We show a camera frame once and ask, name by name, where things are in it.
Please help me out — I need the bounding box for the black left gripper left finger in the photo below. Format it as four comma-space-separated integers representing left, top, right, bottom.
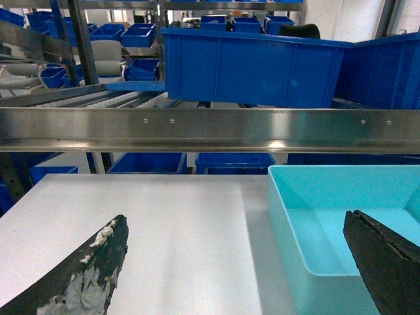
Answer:
1, 215, 129, 314

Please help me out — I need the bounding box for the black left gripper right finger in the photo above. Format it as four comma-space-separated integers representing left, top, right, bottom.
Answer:
343, 210, 419, 314

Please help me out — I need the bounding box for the light teal plastic bin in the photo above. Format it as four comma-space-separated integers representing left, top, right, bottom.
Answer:
268, 165, 419, 314

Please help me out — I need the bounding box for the blue bin lower shelf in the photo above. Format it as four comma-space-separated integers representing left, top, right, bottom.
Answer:
106, 152, 188, 175

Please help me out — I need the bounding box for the blue bin at right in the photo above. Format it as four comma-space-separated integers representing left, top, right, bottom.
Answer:
335, 33, 419, 110

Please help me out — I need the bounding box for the white roller conveyor track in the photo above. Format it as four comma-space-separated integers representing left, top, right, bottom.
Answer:
34, 91, 163, 108

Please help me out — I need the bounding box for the grey office chair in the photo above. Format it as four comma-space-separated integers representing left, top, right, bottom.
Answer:
91, 40, 126, 83

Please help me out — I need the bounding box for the large blue plastic bin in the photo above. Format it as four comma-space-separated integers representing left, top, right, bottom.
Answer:
161, 28, 352, 109

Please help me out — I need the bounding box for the steel shelf rail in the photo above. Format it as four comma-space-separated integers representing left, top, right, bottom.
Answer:
1, 108, 419, 154

